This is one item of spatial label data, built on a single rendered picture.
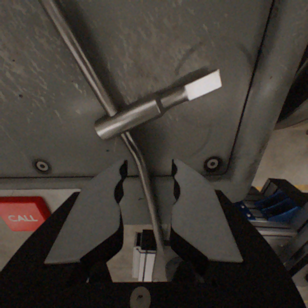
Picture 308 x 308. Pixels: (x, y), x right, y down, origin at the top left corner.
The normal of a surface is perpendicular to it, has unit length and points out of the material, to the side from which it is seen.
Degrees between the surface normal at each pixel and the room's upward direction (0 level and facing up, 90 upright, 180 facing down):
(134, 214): 0
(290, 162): 0
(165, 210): 0
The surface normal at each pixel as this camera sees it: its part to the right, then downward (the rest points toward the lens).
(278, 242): 0.00, 0.47
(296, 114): 0.01, 0.93
